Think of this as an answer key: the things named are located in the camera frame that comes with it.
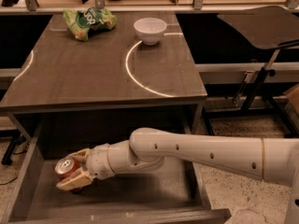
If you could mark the grey cabinet counter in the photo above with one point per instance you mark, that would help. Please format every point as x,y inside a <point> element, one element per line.
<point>111,70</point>

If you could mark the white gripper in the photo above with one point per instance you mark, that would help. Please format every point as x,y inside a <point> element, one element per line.
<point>97,160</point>

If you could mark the white bowl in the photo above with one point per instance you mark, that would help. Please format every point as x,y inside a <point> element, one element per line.
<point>150,30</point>

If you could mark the grey open top drawer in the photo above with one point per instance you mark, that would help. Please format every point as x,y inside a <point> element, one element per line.
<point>172,194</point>

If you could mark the black table leg left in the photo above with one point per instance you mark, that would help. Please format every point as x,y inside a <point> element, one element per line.
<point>15,141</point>

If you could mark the green chip bag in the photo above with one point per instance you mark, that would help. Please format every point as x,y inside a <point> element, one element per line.
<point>80,23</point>

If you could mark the red coke can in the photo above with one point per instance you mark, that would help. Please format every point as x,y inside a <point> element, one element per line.
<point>67,169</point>

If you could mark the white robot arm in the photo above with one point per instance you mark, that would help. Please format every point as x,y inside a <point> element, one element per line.
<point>268,159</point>

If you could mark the dark side table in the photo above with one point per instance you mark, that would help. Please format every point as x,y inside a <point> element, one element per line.
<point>267,28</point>

